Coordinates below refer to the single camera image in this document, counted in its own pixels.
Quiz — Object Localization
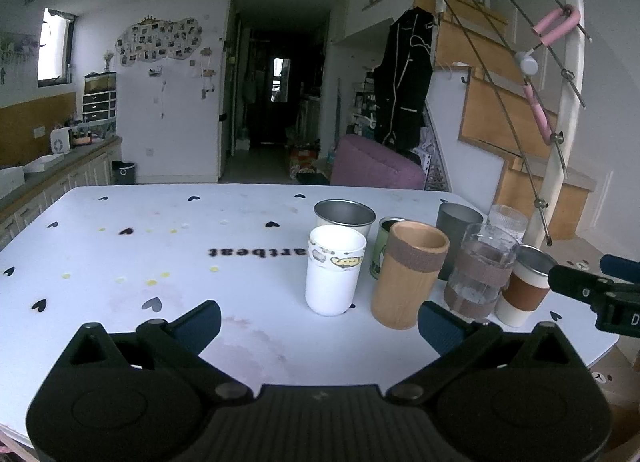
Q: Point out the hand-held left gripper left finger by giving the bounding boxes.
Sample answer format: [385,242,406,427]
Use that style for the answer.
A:
[64,300,254,402]

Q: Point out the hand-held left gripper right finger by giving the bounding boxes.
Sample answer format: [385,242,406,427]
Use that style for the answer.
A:
[387,301,581,404]

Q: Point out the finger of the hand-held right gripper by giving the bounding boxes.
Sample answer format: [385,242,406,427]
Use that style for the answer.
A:
[548,264,617,303]
[599,254,640,285]

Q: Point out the white cup with tan sleeve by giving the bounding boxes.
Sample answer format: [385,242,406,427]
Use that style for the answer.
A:
[495,245,559,328]

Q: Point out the bamboo cup with brown sleeve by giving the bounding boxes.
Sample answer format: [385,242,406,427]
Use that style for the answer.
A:
[370,221,450,330]

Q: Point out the glass cup with brown sleeve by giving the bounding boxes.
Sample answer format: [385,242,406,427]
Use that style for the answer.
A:
[443,223,521,320]

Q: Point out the dark grey cup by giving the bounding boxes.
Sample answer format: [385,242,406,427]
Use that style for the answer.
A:
[436,202,484,281]

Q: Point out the green printed cup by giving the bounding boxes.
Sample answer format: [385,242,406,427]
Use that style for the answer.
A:
[369,217,407,281]

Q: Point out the white cup with cartoon band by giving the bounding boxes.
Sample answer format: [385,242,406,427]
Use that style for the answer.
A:
[305,225,368,317]

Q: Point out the steel cup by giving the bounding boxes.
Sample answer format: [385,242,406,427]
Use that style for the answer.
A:
[314,199,376,240]

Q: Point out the clear ribbed glass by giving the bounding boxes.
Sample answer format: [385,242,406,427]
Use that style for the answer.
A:
[487,205,529,244]

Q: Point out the black trash bin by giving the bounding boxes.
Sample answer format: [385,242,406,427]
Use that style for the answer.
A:
[111,161,137,186]

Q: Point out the purple pouf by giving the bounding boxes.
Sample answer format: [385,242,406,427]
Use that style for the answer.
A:
[331,134,426,191]

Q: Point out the wooden staircase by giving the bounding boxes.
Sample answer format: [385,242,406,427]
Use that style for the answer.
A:
[412,0,598,241]

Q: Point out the boxes on hallway floor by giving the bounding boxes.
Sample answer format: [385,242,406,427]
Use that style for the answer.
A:
[285,139,332,186]

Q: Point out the kitchen counter with cabinets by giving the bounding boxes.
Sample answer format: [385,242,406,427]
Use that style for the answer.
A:
[0,136,123,250]

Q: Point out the white tray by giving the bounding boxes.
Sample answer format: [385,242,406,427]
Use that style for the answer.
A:
[22,154,66,173]

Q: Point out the white countertop appliance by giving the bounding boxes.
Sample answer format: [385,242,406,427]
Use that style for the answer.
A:
[50,127,72,155]

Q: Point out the white box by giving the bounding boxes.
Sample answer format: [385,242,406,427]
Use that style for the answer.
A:
[0,166,26,199]

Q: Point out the cluttered storage shelf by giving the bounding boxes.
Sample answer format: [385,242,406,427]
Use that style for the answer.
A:
[346,74,379,140]

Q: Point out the black coat with white trim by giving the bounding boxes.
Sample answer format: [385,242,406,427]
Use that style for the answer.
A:
[372,6,434,149]

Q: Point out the dark drawer cabinet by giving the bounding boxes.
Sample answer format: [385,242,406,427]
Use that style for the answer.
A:
[82,72,118,123]

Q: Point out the cloud-shaped photo collage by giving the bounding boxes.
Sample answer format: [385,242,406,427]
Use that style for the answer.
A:
[115,16,203,66]

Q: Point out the window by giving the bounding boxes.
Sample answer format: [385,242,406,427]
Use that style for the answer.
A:
[38,8,76,88]

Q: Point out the white stair post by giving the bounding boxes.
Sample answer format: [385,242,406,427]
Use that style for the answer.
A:
[522,0,586,247]

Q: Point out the pink foam handle exerciser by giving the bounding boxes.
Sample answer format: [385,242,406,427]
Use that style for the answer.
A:
[514,8,585,140]

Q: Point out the floral wall sticker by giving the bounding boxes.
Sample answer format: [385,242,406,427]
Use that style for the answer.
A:
[0,32,38,85]

